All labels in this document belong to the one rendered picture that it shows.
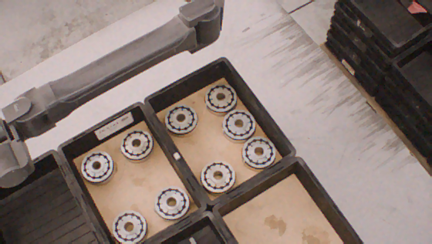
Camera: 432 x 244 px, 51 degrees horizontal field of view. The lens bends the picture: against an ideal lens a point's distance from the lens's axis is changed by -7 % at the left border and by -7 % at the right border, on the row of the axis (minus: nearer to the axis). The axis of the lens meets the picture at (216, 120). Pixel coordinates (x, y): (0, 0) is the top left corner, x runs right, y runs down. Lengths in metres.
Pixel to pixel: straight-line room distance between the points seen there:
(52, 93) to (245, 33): 1.13
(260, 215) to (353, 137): 0.48
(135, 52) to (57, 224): 0.75
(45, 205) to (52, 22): 1.68
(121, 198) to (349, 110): 0.85
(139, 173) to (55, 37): 1.60
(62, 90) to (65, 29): 2.08
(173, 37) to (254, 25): 1.02
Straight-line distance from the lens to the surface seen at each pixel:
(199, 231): 1.40
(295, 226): 1.42
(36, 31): 3.01
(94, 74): 0.88
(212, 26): 0.92
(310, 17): 2.86
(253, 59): 1.80
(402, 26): 2.32
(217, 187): 1.40
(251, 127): 1.48
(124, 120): 1.49
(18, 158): 0.85
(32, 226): 1.52
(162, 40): 0.90
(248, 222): 1.41
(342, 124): 1.71
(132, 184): 1.47
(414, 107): 2.22
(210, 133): 1.50
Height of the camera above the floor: 2.19
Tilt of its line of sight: 63 degrees down
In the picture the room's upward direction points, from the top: 3 degrees counter-clockwise
